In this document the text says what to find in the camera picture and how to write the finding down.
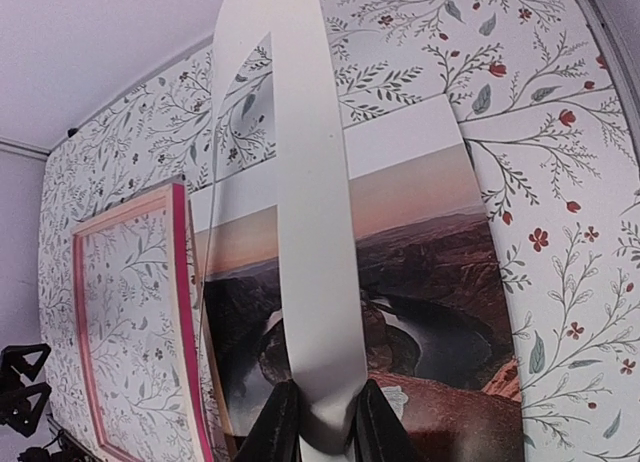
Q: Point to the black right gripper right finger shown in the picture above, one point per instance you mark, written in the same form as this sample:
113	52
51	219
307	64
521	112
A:
378	434

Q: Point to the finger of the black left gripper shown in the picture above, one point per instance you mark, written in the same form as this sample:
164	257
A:
24	360
21	409

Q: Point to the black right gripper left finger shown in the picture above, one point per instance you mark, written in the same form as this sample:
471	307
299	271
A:
274	436

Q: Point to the pink wooden picture frame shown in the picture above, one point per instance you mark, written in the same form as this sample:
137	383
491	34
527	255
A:
135	331

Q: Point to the canyon landscape photo print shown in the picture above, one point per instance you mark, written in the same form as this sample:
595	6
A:
436	324

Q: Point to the white mat board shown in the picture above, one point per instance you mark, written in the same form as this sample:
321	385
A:
320	295

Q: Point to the brown fibreboard backing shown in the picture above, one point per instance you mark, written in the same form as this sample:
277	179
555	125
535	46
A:
216	411

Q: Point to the right aluminium corner post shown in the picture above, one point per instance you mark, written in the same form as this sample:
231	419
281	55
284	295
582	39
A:
617	22

